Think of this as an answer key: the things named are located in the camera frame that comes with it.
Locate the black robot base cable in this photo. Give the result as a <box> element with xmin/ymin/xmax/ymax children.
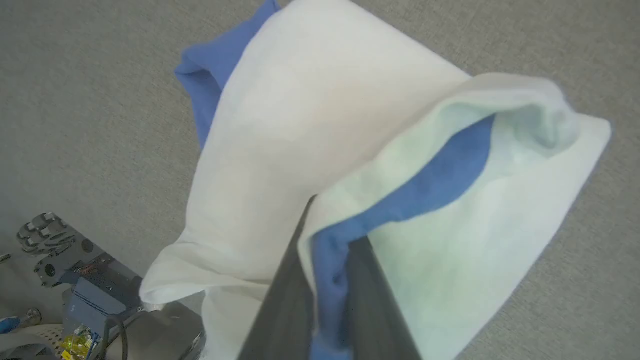
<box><xmin>100</xmin><ymin>314</ymin><xmax>130</xmax><ymax>360</ymax></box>

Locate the grey robot torso cover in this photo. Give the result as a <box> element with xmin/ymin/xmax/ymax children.
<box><xmin>106</xmin><ymin>301</ymin><xmax>207</xmax><ymax>360</ymax></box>

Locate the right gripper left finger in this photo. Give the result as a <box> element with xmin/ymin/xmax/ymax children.
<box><xmin>237</xmin><ymin>195</ymin><xmax>321</xmax><ymax>360</ymax></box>

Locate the blue and white shirt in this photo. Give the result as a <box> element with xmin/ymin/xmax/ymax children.
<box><xmin>140</xmin><ymin>0</ymin><xmax>612</xmax><ymax>360</ymax></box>

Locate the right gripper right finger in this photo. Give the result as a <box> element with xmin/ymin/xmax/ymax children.
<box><xmin>344</xmin><ymin>235</ymin><xmax>424</xmax><ymax>360</ymax></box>

